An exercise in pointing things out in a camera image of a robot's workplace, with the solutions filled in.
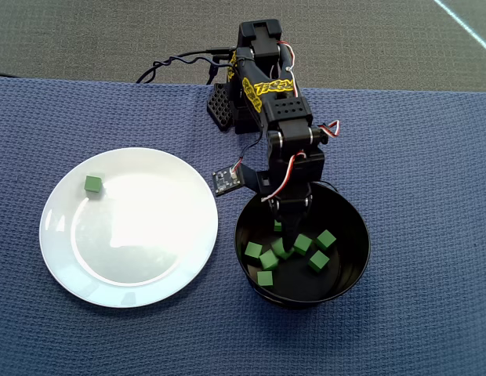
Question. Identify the white round plate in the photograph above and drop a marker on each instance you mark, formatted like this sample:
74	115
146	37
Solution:
149	235

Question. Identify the blue woven cloth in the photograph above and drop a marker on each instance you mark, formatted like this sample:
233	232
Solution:
423	196

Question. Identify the black metal bucket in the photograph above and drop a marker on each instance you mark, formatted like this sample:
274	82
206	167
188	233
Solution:
302	286

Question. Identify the black wrist camera circuit board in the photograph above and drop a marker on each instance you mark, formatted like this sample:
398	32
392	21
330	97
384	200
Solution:
226	181

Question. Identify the green cube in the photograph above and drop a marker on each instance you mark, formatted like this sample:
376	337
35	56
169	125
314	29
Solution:
325	239
254	250
277	226
318	261
265	279
93	183
303	244
268	259
279	250

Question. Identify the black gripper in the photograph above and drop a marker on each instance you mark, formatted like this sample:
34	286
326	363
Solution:
291	204

